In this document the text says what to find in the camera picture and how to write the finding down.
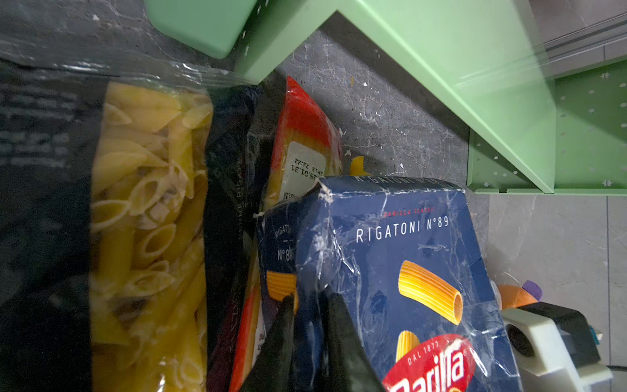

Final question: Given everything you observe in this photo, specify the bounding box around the yellow spaghetti bag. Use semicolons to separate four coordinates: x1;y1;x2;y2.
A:
349;156;371;176

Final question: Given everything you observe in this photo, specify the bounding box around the orange monster plush toy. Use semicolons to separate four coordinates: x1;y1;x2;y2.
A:
497;280;543;310

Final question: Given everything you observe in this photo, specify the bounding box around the red spaghetti pack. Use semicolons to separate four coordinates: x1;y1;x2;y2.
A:
229;77;342;391

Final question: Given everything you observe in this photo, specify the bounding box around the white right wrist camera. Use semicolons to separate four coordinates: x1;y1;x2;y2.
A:
501;302;613;391

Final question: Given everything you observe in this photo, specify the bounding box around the blue Barilla rigatoni box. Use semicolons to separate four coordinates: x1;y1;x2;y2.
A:
257;176;522;391

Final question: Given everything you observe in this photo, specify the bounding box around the small green cup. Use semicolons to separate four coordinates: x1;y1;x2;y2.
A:
145;0;257;59

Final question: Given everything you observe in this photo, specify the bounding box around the green two-tier shelf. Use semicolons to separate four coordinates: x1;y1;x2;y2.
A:
235;1;626;197

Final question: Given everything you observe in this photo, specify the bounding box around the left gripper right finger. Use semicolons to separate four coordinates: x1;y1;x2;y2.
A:
325;293;385;391

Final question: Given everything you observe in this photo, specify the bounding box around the black penne pasta bag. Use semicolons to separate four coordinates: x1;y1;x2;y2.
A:
1;38;261;391

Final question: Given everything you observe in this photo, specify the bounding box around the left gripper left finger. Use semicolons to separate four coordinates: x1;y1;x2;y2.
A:
239;295;295;392

